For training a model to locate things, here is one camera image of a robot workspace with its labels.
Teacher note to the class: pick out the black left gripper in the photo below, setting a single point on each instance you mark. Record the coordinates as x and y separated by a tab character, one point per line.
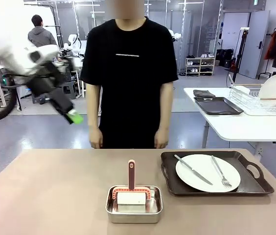
43	80

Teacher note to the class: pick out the dark grey cloth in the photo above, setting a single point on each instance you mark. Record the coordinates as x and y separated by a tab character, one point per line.
202	93

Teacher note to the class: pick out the cream white plate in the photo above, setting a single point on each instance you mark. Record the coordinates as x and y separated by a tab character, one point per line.
273	88

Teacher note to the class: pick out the person's left forearm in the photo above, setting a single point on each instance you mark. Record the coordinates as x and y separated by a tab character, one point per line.
163	115

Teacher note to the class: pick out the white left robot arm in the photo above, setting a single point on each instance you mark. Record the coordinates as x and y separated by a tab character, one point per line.
6	51

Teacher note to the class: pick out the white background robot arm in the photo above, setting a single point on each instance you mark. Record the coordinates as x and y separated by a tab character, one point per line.
176	35
72	40

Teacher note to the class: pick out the person's right forearm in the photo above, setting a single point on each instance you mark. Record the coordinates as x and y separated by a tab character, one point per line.
94	115

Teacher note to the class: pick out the person's right hand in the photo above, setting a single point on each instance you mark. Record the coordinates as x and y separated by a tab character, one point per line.
96	138

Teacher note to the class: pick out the person's left hand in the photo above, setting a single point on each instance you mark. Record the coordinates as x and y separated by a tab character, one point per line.
162	139

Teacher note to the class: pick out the grey step stool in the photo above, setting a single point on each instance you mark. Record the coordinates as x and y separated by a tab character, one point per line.
69	91

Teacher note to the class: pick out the white desk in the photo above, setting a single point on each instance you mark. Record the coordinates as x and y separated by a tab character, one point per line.
3	100

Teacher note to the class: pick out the person in black t-shirt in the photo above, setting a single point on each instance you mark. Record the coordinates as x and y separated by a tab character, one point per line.
128	73

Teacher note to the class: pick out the person in grey hoodie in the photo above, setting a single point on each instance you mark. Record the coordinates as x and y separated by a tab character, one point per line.
41	36

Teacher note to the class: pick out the white backdrop board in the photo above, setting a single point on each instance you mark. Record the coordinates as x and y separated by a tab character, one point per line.
13	9

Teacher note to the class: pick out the steel rectangular container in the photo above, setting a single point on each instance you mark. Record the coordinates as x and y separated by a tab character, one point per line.
133	218

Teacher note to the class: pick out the silver table knife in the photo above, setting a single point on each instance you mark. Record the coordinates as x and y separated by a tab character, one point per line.
194	170

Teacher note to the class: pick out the wooden shoe rack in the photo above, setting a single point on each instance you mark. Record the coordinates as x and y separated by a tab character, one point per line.
201	58

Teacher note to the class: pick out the white sneakers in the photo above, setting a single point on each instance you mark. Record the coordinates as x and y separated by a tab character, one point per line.
211	55
204	55

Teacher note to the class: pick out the black flat tray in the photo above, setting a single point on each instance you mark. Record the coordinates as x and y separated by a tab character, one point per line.
216	106

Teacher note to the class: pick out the large white plate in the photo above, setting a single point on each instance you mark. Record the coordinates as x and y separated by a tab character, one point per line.
209	161

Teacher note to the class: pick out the black bags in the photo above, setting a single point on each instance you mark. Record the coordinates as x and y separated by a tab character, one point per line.
223	58

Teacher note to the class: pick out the silver fork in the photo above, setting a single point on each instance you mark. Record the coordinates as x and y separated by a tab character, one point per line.
220	171

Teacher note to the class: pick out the white cutlery holder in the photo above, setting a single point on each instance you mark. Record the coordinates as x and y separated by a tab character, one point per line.
241	91

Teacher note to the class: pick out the black light stand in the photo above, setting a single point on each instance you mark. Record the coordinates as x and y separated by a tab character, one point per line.
240	49

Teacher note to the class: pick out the white side table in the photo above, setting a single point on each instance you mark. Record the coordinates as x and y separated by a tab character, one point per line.
250	127

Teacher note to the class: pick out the grey door panel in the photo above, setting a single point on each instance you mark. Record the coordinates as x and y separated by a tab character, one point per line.
255	49

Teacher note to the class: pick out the orange jacket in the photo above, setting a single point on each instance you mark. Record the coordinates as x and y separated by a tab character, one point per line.
270	46

